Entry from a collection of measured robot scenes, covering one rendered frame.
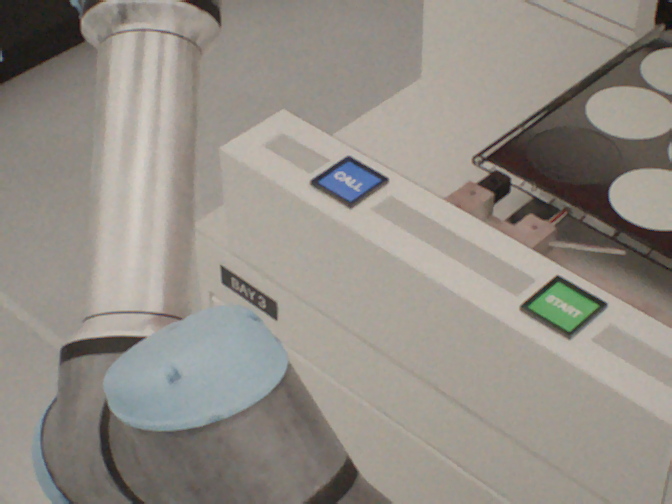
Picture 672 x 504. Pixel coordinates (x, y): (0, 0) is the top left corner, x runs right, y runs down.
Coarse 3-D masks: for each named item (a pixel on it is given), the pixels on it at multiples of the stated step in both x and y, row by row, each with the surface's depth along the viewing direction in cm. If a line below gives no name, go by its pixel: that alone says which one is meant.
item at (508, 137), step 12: (660, 24) 165; (648, 36) 163; (636, 48) 161; (612, 60) 159; (624, 60) 160; (600, 72) 158; (588, 84) 156; (564, 96) 154; (540, 108) 152; (552, 108) 153; (528, 120) 151; (540, 120) 152; (516, 132) 149; (492, 144) 147; (504, 144) 148
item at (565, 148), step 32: (640, 64) 159; (576, 96) 154; (544, 128) 150; (576, 128) 150; (512, 160) 146; (544, 160) 146; (576, 160) 146; (608, 160) 146; (640, 160) 145; (576, 192) 142; (608, 192) 142
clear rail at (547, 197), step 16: (480, 160) 146; (512, 176) 143; (528, 192) 142; (544, 192) 141; (560, 208) 140; (576, 208) 139; (592, 224) 138; (608, 224) 137; (624, 240) 136; (640, 240) 135; (656, 256) 134
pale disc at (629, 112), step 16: (592, 96) 154; (608, 96) 154; (624, 96) 154; (640, 96) 154; (656, 96) 154; (592, 112) 152; (608, 112) 152; (624, 112) 152; (640, 112) 152; (656, 112) 152; (608, 128) 150; (624, 128) 150; (640, 128) 150; (656, 128) 150
